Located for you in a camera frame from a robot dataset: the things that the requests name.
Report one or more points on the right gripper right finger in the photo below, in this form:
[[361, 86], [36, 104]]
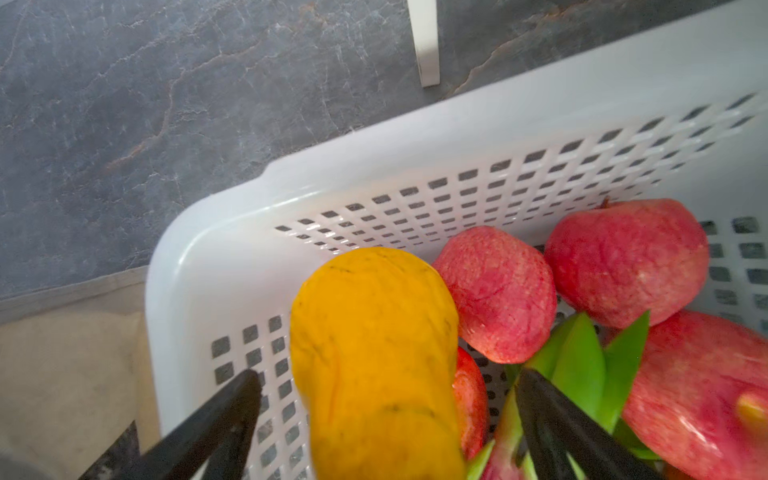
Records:
[[558, 434]]

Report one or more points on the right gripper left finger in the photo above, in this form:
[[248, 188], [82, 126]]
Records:
[[215, 439]]

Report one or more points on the pink dragon fruit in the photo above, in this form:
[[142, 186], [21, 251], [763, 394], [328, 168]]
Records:
[[692, 388]]

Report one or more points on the yellow orange mango fruit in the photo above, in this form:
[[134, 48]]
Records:
[[373, 347]]

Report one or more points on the cream canvas tote bag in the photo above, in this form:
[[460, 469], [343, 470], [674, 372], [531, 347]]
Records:
[[77, 392]]

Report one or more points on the red apple centre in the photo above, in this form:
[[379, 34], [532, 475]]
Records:
[[472, 404]]

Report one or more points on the red apple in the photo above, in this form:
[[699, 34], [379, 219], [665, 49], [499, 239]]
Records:
[[503, 290], [623, 259], [472, 404]]

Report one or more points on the red apple back left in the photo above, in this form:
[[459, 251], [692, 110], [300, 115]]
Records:
[[503, 290]]

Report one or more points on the red apple back right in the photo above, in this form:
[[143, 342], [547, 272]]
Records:
[[623, 259]]

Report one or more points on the white plastic fruit basket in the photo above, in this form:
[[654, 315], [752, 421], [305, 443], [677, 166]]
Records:
[[676, 112]]

